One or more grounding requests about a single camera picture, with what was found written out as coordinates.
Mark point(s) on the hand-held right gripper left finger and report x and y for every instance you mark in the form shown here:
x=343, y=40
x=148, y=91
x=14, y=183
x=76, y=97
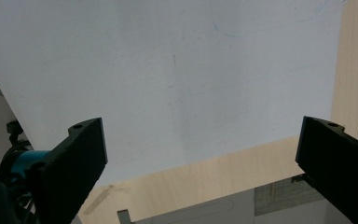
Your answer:
x=71, y=168

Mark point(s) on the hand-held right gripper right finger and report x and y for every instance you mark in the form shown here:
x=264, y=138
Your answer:
x=338, y=161

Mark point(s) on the clear tape strip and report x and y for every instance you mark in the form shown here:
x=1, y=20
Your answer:
x=99, y=199

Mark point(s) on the white paper sheet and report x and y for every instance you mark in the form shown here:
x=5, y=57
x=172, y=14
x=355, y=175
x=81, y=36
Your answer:
x=174, y=81

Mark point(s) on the black and blue clamp mount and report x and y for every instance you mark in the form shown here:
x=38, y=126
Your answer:
x=21, y=157

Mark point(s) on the grey metal bracket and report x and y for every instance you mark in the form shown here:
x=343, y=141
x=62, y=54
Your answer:
x=124, y=217

